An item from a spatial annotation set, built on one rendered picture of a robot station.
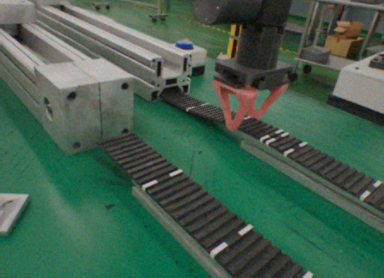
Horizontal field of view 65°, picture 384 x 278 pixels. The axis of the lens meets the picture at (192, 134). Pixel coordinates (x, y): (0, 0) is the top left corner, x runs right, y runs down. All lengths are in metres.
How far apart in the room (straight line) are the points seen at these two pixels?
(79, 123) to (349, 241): 0.34
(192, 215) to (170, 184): 0.05
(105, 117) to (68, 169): 0.08
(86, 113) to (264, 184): 0.25
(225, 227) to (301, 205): 0.13
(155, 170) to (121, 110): 0.13
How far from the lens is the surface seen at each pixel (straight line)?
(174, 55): 0.61
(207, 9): 0.36
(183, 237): 0.30
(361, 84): 0.77
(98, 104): 0.41
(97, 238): 0.32
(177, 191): 0.31
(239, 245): 0.27
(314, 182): 0.42
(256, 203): 0.37
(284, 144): 0.43
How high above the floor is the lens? 1.01
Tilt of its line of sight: 29 degrees down
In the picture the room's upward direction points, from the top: 7 degrees clockwise
